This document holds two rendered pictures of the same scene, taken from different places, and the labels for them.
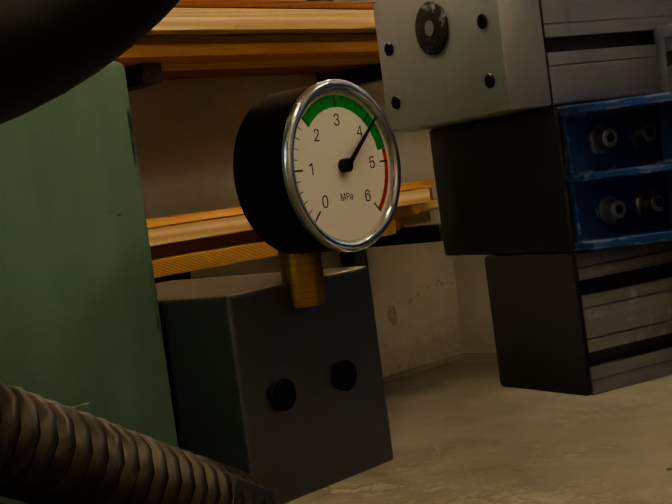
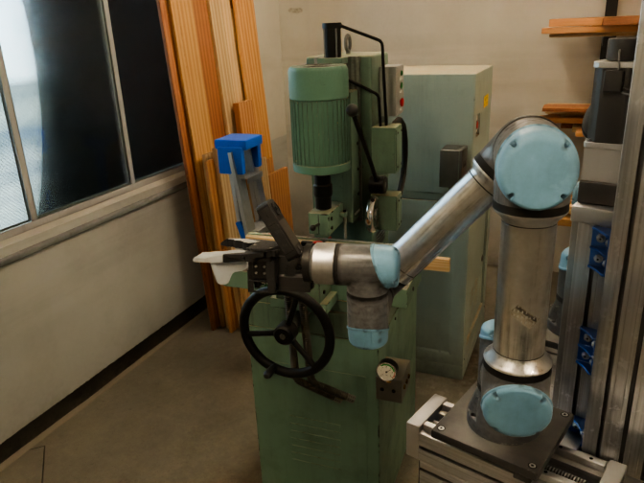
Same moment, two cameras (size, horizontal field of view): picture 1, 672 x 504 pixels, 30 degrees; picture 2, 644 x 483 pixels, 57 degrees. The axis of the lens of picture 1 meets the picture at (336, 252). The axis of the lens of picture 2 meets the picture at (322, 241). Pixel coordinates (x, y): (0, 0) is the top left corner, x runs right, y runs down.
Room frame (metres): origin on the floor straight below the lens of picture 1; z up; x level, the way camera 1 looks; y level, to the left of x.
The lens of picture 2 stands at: (-0.23, -1.34, 1.62)
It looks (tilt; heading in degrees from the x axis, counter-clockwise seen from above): 20 degrees down; 69
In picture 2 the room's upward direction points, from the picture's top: 2 degrees counter-clockwise
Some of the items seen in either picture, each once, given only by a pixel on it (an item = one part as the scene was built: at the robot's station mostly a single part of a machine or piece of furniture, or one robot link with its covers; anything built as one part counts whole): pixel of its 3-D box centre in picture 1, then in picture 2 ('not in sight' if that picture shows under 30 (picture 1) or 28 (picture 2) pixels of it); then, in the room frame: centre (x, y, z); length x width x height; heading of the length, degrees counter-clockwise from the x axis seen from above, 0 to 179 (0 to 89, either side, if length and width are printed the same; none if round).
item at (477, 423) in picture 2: not in sight; (505, 402); (0.48, -0.50, 0.87); 0.15 x 0.15 x 0.10
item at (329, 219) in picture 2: not in sight; (327, 219); (0.43, 0.35, 1.03); 0.14 x 0.07 x 0.09; 48
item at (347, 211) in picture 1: (313, 195); (387, 371); (0.46, 0.01, 0.65); 0.06 x 0.04 x 0.08; 138
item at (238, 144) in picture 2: not in sight; (259, 258); (0.41, 1.23, 0.58); 0.27 x 0.25 x 1.16; 137
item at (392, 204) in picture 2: not in sight; (386, 210); (0.65, 0.37, 1.02); 0.09 x 0.07 x 0.12; 138
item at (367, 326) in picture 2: not in sight; (369, 311); (0.19, -0.45, 1.12); 0.11 x 0.08 x 0.11; 56
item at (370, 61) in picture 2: not in sight; (350, 160); (0.60, 0.56, 1.16); 0.22 x 0.22 x 0.72; 48
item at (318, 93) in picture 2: not in sight; (319, 119); (0.41, 0.34, 1.35); 0.18 x 0.18 x 0.31
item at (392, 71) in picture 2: not in sight; (391, 89); (0.73, 0.48, 1.40); 0.10 x 0.06 x 0.16; 48
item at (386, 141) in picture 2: not in sight; (387, 148); (0.67, 0.40, 1.23); 0.09 x 0.08 x 0.15; 48
